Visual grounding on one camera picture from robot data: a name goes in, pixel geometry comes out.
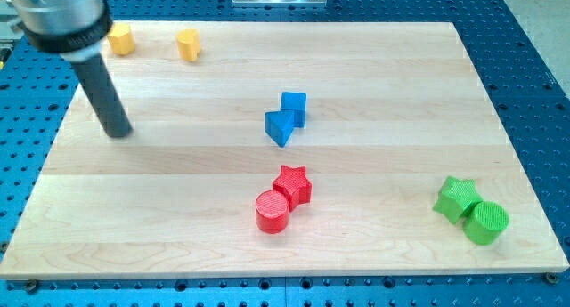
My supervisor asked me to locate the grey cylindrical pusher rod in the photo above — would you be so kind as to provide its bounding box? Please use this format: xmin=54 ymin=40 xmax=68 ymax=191
xmin=61 ymin=43 xmax=132 ymax=138

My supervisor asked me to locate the yellow hexagon block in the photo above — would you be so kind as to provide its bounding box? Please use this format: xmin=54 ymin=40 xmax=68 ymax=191
xmin=107 ymin=22 xmax=135 ymax=55

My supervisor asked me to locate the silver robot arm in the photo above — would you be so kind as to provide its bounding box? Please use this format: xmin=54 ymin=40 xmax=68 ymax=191
xmin=11 ymin=0 xmax=132 ymax=138

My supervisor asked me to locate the yellow heart block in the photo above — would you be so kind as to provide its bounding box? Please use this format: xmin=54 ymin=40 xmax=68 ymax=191
xmin=175 ymin=28 xmax=201 ymax=62

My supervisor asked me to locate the light wooden board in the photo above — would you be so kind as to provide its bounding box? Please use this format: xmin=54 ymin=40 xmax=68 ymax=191
xmin=1 ymin=21 xmax=568 ymax=280

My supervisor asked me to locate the blue triangle block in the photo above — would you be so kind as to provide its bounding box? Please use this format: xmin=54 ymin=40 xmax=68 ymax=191
xmin=265 ymin=111 xmax=294 ymax=148

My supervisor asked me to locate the blue cube block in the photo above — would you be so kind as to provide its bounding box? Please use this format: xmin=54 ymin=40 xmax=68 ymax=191
xmin=281 ymin=92 xmax=307 ymax=128

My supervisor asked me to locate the red cylinder block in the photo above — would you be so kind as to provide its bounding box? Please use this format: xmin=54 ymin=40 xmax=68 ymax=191
xmin=255 ymin=190 xmax=289 ymax=234

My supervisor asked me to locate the red star block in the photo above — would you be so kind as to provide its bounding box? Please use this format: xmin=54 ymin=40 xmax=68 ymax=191
xmin=273 ymin=165 xmax=313 ymax=212

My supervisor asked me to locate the green star block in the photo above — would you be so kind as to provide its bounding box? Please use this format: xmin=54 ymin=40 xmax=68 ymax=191
xmin=433 ymin=176 xmax=483 ymax=224

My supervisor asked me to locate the green cylinder block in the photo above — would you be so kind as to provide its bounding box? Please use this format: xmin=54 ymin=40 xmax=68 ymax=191
xmin=463 ymin=201 xmax=509 ymax=246

